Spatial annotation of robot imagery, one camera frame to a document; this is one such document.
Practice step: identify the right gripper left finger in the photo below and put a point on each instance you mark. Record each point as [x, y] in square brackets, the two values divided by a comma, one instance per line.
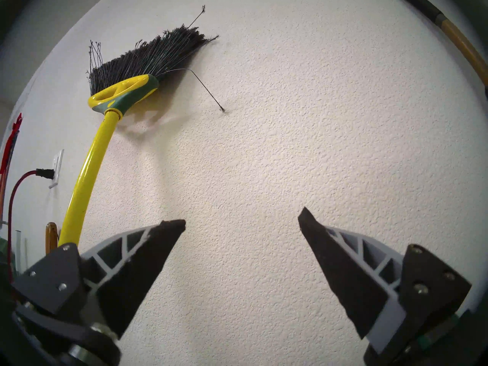
[129, 270]

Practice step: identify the yellow broom with black bristles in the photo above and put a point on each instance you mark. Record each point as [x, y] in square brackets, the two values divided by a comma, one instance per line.
[82, 193]

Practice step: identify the brown stick with green band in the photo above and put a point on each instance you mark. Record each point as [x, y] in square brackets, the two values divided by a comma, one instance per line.
[51, 237]

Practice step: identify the red ribbon strip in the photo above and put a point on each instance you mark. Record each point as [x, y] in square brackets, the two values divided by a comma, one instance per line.
[13, 134]

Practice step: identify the white wall outlet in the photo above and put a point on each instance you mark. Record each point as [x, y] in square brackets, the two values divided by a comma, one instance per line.
[57, 167]

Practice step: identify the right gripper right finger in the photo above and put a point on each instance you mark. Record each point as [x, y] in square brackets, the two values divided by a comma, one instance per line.
[354, 277]

